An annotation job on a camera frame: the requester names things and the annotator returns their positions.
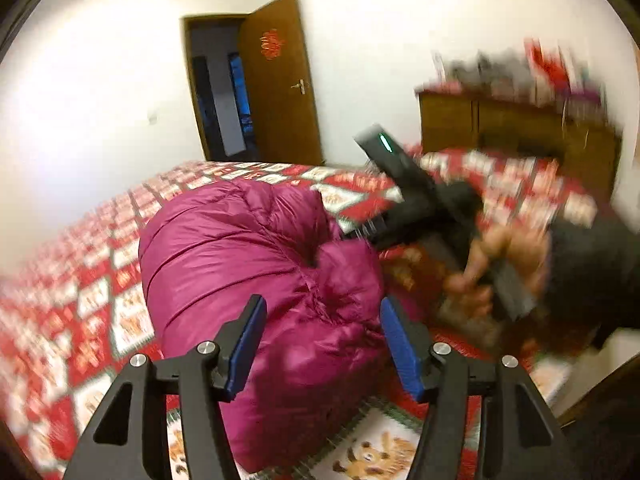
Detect brown door frame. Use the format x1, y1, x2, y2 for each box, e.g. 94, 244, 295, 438
181, 12, 248, 162

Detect clutter on cabinet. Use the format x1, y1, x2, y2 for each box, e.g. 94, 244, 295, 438
430, 37, 608, 111

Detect red checkered printed bedspread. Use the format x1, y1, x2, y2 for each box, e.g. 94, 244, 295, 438
0, 147, 606, 480

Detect brown wooden cabinet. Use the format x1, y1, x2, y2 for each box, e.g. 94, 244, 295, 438
415, 87, 623, 201

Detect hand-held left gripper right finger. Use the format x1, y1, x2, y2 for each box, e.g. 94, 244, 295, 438
380, 296, 581, 480

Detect magenta puffer jacket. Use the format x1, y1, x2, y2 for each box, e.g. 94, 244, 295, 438
139, 177, 418, 473

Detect brown wooden door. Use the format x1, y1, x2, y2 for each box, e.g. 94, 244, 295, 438
237, 0, 323, 166

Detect person's right hand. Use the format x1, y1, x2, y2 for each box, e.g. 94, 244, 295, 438
442, 225, 553, 331

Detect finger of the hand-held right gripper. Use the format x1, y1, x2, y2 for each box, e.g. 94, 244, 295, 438
340, 199, 418, 252

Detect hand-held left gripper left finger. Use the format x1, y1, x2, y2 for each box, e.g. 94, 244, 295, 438
62, 294, 268, 480

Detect red paper door decoration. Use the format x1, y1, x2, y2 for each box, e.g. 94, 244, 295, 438
260, 30, 286, 60

